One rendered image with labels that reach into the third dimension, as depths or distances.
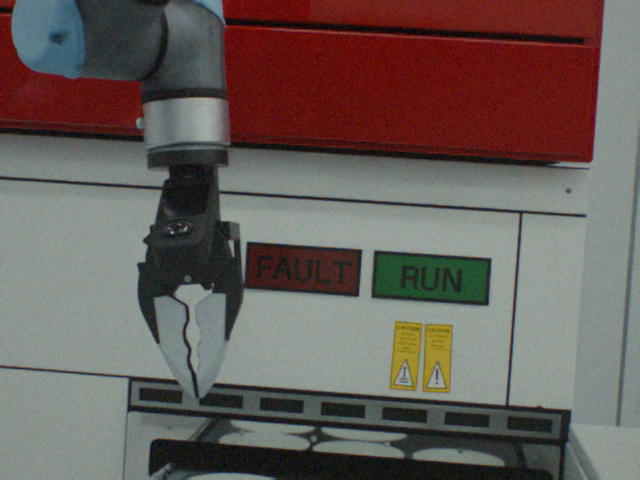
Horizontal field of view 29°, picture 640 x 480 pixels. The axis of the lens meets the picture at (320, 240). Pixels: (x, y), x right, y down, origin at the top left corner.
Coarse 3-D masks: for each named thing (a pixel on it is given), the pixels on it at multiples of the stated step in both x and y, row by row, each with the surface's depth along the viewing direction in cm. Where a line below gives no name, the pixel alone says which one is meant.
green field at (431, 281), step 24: (384, 264) 126; (408, 264) 126; (432, 264) 125; (456, 264) 125; (480, 264) 125; (384, 288) 126; (408, 288) 126; (432, 288) 126; (456, 288) 125; (480, 288) 125
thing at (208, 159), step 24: (168, 168) 109; (192, 168) 108; (216, 168) 113; (216, 216) 112; (144, 240) 107; (216, 240) 106; (240, 240) 114; (216, 264) 106; (240, 264) 114; (168, 288) 107
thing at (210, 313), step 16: (208, 304) 106; (224, 304) 106; (208, 320) 106; (224, 320) 106; (208, 336) 106; (224, 336) 106; (208, 352) 106; (224, 352) 107; (208, 368) 106; (208, 384) 107
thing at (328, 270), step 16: (256, 256) 127; (272, 256) 127; (288, 256) 127; (304, 256) 127; (320, 256) 126; (336, 256) 126; (352, 256) 126; (256, 272) 127; (272, 272) 127; (288, 272) 127; (304, 272) 127; (320, 272) 127; (336, 272) 126; (352, 272) 126; (304, 288) 127; (320, 288) 127; (336, 288) 126; (352, 288) 126
